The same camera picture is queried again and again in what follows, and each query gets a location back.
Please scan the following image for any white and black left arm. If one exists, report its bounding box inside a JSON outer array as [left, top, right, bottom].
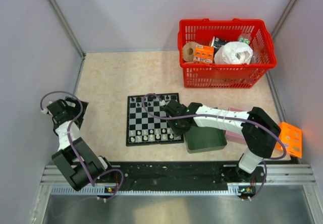
[[47, 97, 115, 191]]

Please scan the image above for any green patterned packet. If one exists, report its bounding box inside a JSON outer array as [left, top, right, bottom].
[[237, 33, 252, 45]]

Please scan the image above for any dark snack packet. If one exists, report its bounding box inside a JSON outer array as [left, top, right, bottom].
[[209, 36, 228, 49]]

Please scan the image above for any black and grey chessboard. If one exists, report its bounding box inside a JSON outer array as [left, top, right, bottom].
[[126, 95, 184, 147]]

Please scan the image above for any orange carton box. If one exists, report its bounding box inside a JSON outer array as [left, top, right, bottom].
[[279, 122, 302, 158]]

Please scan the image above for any brown tape roll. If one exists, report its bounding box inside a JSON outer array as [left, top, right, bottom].
[[182, 41, 198, 62]]

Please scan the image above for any aluminium frame rail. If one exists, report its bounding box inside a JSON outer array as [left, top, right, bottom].
[[48, 0, 86, 58]]

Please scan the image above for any pink plastic box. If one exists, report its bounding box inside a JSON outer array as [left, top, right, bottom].
[[225, 107, 246, 145]]

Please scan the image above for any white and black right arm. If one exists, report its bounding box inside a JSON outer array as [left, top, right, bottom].
[[160, 99, 281, 182]]

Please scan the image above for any white plastic bag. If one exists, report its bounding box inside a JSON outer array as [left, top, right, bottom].
[[214, 41, 253, 65]]

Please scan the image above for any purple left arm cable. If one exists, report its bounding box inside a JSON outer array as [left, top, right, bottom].
[[39, 90, 125, 201]]

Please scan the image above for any orange box in basket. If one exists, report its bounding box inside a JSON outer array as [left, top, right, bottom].
[[193, 44, 214, 64]]

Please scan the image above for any green plastic tray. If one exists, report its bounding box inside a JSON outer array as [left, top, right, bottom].
[[185, 127, 227, 153]]

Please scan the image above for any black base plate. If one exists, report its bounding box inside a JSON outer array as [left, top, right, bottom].
[[111, 161, 264, 191]]

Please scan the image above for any red plastic shopping basket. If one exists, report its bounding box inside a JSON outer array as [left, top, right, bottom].
[[178, 19, 277, 88]]

